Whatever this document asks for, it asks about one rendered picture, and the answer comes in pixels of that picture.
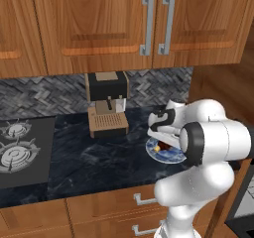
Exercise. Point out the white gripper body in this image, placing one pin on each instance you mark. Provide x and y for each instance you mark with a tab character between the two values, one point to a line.
165	137

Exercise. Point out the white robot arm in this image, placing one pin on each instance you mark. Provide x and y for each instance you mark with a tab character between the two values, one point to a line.
205	179

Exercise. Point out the brown steak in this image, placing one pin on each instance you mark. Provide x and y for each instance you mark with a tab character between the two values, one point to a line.
164	146

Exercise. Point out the tall wooden oven cabinet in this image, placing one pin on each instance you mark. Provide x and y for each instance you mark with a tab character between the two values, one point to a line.
221	83

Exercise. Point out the black oven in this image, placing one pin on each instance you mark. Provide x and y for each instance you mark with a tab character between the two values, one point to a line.
243	199

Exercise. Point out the blue patterned plate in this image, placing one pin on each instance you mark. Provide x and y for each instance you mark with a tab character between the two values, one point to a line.
165	156

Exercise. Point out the black and tan coffee machine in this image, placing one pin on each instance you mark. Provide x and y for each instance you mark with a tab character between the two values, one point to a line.
107	116

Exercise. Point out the wooden drawer front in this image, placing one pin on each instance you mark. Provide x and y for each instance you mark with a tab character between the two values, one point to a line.
109	230
109	205

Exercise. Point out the black gas hob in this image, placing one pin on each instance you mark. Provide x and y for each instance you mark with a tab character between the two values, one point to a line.
23	152

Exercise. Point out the wooden base cupboard front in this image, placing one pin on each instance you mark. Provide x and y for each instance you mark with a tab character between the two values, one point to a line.
33	220

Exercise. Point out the wooden wall cupboard door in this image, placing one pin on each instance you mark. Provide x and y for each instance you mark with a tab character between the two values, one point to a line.
205	20
16	27
96	23

